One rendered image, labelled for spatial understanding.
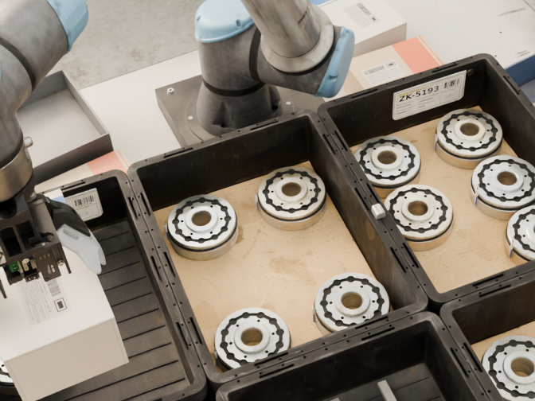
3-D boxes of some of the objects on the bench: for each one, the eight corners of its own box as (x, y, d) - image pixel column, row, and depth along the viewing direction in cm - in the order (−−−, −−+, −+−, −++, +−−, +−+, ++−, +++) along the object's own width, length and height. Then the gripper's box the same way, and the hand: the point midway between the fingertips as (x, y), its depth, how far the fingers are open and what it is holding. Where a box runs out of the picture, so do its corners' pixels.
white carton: (298, 24, 199) (296, -13, 193) (349, 3, 203) (349, -34, 196) (351, 82, 188) (352, 45, 181) (405, 58, 191) (407, 21, 184)
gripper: (-97, 252, 89) (-32, 367, 104) (109, 177, 93) (142, 298, 108) (-115, 187, 94) (-50, 306, 109) (82, 118, 98) (118, 242, 113)
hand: (39, 283), depth 110 cm, fingers closed on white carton, 14 cm apart
